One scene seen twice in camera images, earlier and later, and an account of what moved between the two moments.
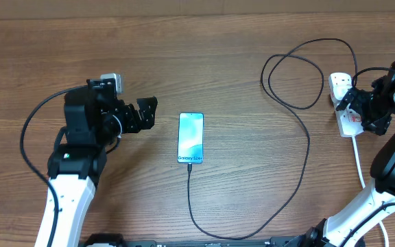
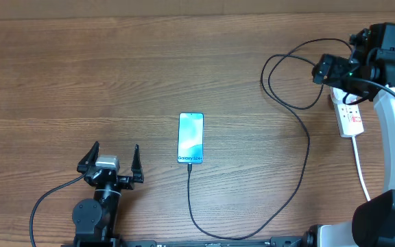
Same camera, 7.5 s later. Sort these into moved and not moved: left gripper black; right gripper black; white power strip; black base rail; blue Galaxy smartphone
Moved: left gripper black; right gripper black
Not moved: blue Galaxy smartphone; white power strip; black base rail
